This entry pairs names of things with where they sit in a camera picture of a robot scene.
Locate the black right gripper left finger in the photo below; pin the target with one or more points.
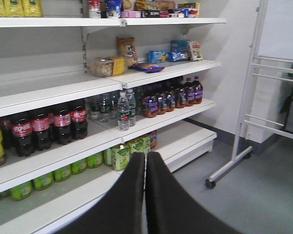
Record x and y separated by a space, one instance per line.
119 211

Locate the pink snack box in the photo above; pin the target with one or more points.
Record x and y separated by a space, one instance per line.
131 14

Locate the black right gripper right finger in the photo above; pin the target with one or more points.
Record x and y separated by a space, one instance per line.
171 210

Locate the clear water bottle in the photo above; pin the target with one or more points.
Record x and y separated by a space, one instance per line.
132 107
123 112

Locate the white rolling whiteboard stand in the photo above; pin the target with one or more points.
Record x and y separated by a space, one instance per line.
267 83

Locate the blue cookie cup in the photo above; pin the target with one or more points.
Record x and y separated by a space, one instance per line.
114 8

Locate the coke plastic bottle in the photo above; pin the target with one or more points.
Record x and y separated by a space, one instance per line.
62 123
22 134
78 116
40 127

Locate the clear cookie box yellow label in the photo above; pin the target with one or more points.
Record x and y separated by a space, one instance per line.
108 66

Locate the red coca-cola aluminium bottle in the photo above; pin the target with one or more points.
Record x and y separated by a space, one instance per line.
94 9

